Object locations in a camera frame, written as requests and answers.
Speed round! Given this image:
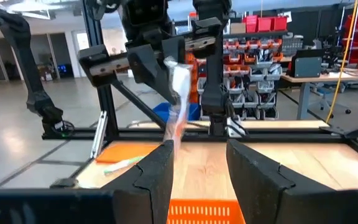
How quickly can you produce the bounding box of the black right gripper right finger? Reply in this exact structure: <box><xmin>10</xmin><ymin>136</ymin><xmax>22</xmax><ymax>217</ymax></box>
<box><xmin>225</xmin><ymin>138</ymin><xmax>354</xmax><ymax>224</ymax></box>

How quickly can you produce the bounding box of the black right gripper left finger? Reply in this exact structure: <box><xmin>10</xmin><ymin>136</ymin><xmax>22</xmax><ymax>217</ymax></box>
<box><xmin>101</xmin><ymin>139</ymin><xmax>175</xmax><ymax>224</ymax></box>

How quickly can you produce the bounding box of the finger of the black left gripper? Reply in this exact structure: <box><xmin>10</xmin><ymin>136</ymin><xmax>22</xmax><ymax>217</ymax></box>
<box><xmin>127</xmin><ymin>42</ymin><xmax>180</xmax><ymax>106</ymax></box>
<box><xmin>162</xmin><ymin>35</ymin><xmax>187</xmax><ymax>63</ymax></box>

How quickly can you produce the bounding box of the orange toothbrush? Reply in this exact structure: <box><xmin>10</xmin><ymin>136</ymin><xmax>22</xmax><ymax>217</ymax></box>
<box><xmin>162</xmin><ymin>56</ymin><xmax>193</xmax><ymax>151</ymax></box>

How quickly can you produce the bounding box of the green toothbrush in wrapper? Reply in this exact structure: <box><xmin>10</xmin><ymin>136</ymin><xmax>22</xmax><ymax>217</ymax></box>
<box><xmin>103</xmin><ymin>155</ymin><xmax>146</xmax><ymax>176</ymax></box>

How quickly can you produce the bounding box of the blue plastic bin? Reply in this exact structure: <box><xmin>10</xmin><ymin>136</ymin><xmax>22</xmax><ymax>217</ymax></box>
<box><xmin>152</xmin><ymin>101</ymin><xmax>202</xmax><ymax>123</ymax></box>

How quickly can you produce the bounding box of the orange flat plastic lid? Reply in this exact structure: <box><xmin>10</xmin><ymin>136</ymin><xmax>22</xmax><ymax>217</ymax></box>
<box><xmin>95</xmin><ymin>142</ymin><xmax>160</xmax><ymax>165</ymax></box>

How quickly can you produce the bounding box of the orange perforated plastic basket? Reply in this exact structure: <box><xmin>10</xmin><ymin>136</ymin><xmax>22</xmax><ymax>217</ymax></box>
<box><xmin>166</xmin><ymin>198</ymin><xmax>247</xmax><ymax>224</ymax></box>

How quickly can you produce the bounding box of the red storage bin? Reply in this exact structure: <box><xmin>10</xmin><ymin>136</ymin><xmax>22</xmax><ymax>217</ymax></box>
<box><xmin>271</xmin><ymin>15</ymin><xmax>288</xmax><ymax>32</ymax></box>
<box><xmin>257</xmin><ymin>17</ymin><xmax>273</xmax><ymax>33</ymax></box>
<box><xmin>242</xmin><ymin>14</ymin><xmax>260</xmax><ymax>34</ymax></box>

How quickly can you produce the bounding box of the parts bin rack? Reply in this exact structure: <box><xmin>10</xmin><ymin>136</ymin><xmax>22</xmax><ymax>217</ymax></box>
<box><xmin>194</xmin><ymin>32</ymin><xmax>285</xmax><ymax>121</ymax></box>

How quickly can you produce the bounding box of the office chair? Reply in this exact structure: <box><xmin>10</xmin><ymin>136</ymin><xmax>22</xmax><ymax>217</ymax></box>
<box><xmin>309</xmin><ymin>83</ymin><xmax>352</xmax><ymax>115</ymax></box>

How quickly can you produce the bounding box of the black box with grey panel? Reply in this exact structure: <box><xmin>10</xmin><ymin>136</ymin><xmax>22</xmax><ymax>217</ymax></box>
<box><xmin>287</xmin><ymin>49</ymin><xmax>323</xmax><ymax>78</ymax></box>

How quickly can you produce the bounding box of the wooden top desk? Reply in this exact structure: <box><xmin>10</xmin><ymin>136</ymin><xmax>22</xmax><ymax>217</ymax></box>
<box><xmin>280</xmin><ymin>70</ymin><xmax>358</xmax><ymax>121</ymax></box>

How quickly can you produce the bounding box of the black aluminium table frame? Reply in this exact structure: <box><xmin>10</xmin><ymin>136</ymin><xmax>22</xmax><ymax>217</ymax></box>
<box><xmin>42</xmin><ymin>0</ymin><xmax>358</xmax><ymax>169</ymax></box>

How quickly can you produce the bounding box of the silver metal bracket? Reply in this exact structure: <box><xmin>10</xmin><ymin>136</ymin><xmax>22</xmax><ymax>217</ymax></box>
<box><xmin>90</xmin><ymin>110</ymin><xmax>109</xmax><ymax>159</ymax></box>

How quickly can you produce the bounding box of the yellow hanging cable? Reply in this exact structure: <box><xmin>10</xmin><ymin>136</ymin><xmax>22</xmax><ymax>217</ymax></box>
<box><xmin>324</xmin><ymin>0</ymin><xmax>358</xmax><ymax>124</ymax></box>

